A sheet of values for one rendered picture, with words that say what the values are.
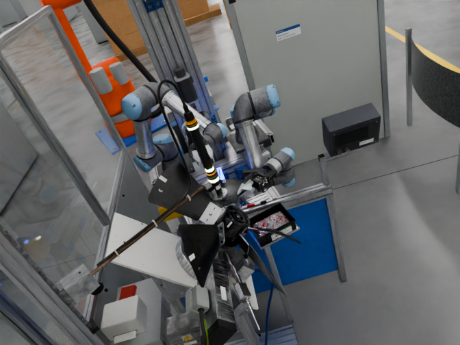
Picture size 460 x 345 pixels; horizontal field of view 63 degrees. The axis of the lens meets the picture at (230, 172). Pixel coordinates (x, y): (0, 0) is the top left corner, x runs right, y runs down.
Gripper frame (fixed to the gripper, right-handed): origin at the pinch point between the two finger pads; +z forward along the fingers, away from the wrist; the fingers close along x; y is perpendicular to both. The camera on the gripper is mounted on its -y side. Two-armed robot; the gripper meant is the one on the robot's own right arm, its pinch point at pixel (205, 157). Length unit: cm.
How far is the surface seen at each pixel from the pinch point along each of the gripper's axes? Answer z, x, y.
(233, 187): -17.1, -8.2, 31.1
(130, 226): -2.7, 38.9, 17.9
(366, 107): -24, -84, 24
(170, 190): -2.5, 17.6, 9.3
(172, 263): 11.1, 28.8, 32.9
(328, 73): -160, -134, 65
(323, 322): -7, -31, 149
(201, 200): 0.5, 7.8, 17.6
